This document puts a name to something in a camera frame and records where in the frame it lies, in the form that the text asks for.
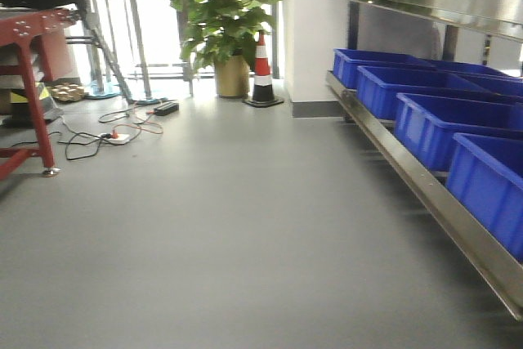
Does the blue bin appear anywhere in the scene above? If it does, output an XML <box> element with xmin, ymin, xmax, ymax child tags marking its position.
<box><xmin>446</xmin><ymin>133</ymin><xmax>522</xmax><ymax>262</ymax></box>
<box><xmin>333</xmin><ymin>48</ymin><xmax>436</xmax><ymax>89</ymax></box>
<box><xmin>394</xmin><ymin>93</ymin><xmax>522</xmax><ymax>172</ymax></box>
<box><xmin>356</xmin><ymin>66</ymin><xmax>490</xmax><ymax>120</ymax></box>

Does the blue bin lower centre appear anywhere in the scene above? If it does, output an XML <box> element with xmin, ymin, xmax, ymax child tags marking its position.
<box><xmin>394</xmin><ymin>93</ymin><xmax>522</xmax><ymax>172</ymax></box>

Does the blue bin lower right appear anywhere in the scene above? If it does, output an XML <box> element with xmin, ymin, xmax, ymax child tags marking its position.
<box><xmin>446</xmin><ymin>133</ymin><xmax>522</xmax><ymax>262</ymax></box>

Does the silver metal stand frame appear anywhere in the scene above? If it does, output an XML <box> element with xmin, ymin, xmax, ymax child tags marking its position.
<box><xmin>83</xmin><ymin>0</ymin><xmax>193</xmax><ymax>105</ymax></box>

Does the orange cable on floor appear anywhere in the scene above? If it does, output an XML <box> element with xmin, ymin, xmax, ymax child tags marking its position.
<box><xmin>110</xmin><ymin>103</ymin><xmax>165</xmax><ymax>140</ymax></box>

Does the stainless steel rack shelf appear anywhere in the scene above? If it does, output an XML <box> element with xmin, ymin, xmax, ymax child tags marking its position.
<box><xmin>350</xmin><ymin>0</ymin><xmax>522</xmax><ymax>43</ymax></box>

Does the gold plant pot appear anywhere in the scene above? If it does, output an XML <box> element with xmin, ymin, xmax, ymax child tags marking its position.
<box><xmin>213</xmin><ymin>55</ymin><xmax>250</xmax><ymax>98</ymax></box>

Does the red metal table frame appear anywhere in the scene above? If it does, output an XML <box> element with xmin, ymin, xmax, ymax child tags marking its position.
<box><xmin>1</xmin><ymin>8</ymin><xmax>78</xmax><ymax>179</ymax></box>

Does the black power adapter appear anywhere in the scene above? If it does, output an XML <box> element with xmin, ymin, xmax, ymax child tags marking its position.
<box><xmin>153</xmin><ymin>101</ymin><xmax>179</xmax><ymax>116</ymax></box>

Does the blue bin lower left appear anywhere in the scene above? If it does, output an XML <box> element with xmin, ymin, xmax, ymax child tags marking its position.
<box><xmin>356</xmin><ymin>66</ymin><xmax>490</xmax><ymax>120</ymax></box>

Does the lower steel rack rail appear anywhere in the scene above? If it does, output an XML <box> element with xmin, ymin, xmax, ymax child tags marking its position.
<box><xmin>325</xmin><ymin>70</ymin><xmax>522</xmax><ymax>322</ymax></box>

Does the white power strip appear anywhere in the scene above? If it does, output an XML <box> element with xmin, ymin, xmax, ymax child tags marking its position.
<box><xmin>105</xmin><ymin>132</ymin><xmax>131</xmax><ymax>145</ymax></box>

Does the green potted plant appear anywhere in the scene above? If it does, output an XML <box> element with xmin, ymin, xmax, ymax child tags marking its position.
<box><xmin>170</xmin><ymin>0</ymin><xmax>280</xmax><ymax>72</ymax></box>

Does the orange white traffic cone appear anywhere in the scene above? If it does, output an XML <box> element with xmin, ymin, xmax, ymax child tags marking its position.
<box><xmin>244</xmin><ymin>30</ymin><xmax>284</xmax><ymax>108</ymax></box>

